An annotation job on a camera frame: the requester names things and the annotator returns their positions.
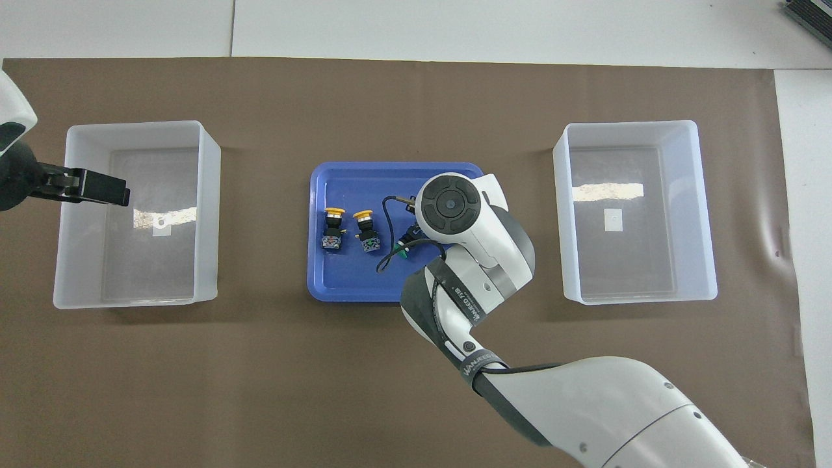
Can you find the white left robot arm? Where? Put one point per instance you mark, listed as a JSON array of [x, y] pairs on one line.
[[13, 97]]

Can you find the blue plastic tray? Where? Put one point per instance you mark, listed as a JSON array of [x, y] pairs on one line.
[[351, 188]]

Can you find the grey finned device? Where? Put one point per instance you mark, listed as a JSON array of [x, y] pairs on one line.
[[812, 12]]

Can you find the plain white label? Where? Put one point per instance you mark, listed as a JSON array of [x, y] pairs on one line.
[[613, 220]]

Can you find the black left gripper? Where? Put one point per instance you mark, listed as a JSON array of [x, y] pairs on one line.
[[19, 179]]

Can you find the translucent white box, plain label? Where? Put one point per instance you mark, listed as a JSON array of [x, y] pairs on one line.
[[624, 273]]

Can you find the white label with hole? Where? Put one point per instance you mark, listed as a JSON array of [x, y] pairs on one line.
[[160, 229]]

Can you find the brown paper table mat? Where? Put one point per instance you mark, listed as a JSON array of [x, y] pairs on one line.
[[260, 390]]

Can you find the translucent white box, holed label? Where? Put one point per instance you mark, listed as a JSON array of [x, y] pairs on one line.
[[149, 273]]

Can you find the yellow mushroom push button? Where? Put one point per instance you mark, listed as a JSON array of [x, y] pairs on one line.
[[333, 229], [366, 231]]

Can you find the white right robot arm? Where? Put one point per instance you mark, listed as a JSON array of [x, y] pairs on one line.
[[585, 403]]

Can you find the green mushroom push button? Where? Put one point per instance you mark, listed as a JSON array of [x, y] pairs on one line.
[[403, 251]]

